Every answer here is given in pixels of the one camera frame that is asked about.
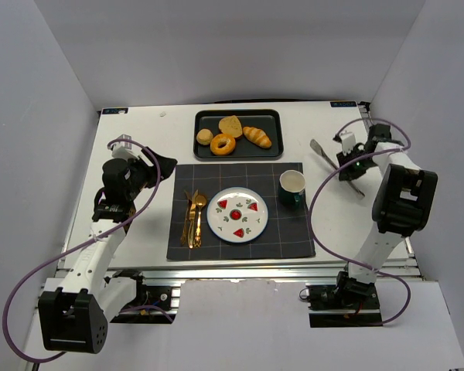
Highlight left blue table label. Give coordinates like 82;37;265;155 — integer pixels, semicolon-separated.
101;107;128;115

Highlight gold spoon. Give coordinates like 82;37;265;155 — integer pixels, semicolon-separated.
193;193;207;248

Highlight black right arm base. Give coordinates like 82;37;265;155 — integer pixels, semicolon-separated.
299;284;382;328

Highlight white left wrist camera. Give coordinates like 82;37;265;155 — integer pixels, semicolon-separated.
108;134;137;161

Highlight orange bagel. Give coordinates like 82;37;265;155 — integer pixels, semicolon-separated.
210;133;236;156

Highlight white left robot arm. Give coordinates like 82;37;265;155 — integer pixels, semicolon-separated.
38;145;177;354

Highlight striped croissant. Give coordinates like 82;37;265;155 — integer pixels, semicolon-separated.
243;127;272;149

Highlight small round bun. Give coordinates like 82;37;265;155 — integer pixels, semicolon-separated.
196;128;213;146

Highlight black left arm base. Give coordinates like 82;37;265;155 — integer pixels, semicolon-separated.
104;269;176;325

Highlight white strawberry pattern plate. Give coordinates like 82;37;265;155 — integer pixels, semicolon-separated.
206;187;269;243

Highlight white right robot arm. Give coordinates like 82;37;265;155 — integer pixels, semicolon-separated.
334;124;438;305

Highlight black baking tray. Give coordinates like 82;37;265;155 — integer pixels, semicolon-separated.
193;109;284;161

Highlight right blue table label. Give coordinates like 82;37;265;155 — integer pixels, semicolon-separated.
329;100;358;108

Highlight blue table label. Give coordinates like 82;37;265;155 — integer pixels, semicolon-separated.
101;107;128;115
329;100;358;108

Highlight metal serving tongs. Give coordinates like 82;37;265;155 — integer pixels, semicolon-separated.
309;139;365;199

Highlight toasted bread slice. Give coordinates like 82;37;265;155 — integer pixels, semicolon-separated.
218;115;243;138

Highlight dark green mug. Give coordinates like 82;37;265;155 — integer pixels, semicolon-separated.
278;170;305;209

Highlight gold fork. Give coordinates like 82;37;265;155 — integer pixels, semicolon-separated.
180;190;192;246

